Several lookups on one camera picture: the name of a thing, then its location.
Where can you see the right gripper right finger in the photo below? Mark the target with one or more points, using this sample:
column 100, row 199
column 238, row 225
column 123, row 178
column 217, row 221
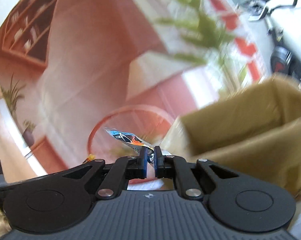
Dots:
column 159, row 163

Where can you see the orange black snack packet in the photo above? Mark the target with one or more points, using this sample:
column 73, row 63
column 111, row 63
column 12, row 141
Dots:
column 130, row 140

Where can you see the black exercise bike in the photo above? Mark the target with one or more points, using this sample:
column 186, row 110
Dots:
column 283, row 20

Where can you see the brown cardboard box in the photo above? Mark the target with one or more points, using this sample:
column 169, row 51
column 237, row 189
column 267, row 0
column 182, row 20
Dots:
column 256, row 131

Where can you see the small yellow snack packet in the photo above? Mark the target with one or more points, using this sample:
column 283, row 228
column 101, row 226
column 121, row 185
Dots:
column 89, row 158

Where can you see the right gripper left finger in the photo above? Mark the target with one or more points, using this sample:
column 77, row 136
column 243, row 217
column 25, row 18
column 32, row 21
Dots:
column 142, row 163

